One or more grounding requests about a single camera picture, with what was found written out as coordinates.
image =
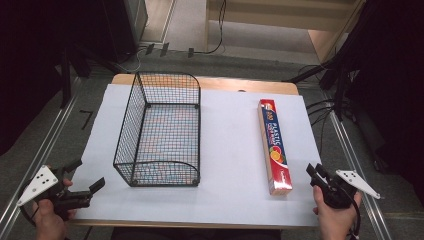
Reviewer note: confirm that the person's left hand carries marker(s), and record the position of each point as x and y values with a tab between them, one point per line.
50	216

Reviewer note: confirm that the white paper sheet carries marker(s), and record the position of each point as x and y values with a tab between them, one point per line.
230	153

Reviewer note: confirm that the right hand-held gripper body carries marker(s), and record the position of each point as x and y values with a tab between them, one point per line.
343	190

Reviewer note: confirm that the wooden furniture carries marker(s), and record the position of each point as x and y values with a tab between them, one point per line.
283	20

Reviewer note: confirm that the black metal stand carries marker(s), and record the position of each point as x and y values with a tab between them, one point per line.
70	66
336	76

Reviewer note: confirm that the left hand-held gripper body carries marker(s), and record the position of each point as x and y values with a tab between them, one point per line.
50	190

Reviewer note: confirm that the person's right hand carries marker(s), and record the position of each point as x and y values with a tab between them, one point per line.
333	220

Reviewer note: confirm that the red plastic wrap box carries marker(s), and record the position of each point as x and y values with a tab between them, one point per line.
274	143

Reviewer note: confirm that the aluminium rail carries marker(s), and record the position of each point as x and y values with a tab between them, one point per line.
360	173
36	156

